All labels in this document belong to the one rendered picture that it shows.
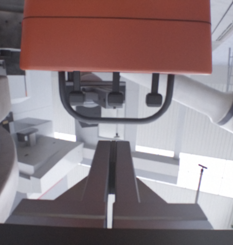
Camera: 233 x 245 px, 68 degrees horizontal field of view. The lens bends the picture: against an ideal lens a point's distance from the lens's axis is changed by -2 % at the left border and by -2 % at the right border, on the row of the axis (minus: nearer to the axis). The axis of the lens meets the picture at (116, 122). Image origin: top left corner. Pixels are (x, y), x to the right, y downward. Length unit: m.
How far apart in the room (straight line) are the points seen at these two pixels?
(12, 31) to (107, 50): 1.18
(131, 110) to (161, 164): 1.11
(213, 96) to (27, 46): 0.54
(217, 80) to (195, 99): 12.98
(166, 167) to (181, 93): 2.79
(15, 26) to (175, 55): 1.22
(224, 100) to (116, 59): 0.49
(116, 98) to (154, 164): 3.12
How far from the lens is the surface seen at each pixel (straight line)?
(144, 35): 0.18
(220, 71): 13.60
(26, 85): 4.60
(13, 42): 1.33
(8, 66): 1.44
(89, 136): 3.75
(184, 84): 0.60
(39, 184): 3.00
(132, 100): 3.23
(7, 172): 1.51
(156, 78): 0.26
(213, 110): 0.63
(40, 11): 0.20
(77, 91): 0.26
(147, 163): 3.36
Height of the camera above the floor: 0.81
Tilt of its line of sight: 15 degrees up
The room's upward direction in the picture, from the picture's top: 178 degrees counter-clockwise
